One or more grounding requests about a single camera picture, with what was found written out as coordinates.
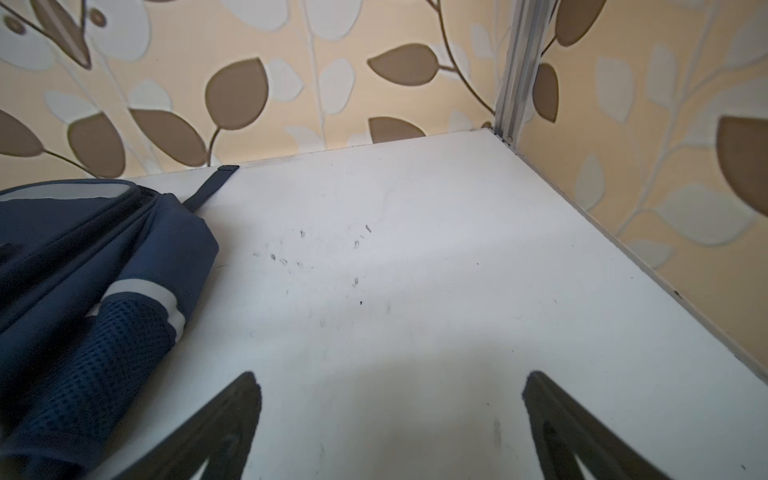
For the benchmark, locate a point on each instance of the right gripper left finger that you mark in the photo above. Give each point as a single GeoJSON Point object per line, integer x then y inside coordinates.
{"type": "Point", "coordinates": [214, 442]}

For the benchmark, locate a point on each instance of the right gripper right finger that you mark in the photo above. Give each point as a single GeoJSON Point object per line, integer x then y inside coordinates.
{"type": "Point", "coordinates": [568, 438]}

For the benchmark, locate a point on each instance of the navy blue student backpack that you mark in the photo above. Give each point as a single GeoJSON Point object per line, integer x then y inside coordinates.
{"type": "Point", "coordinates": [98, 281]}

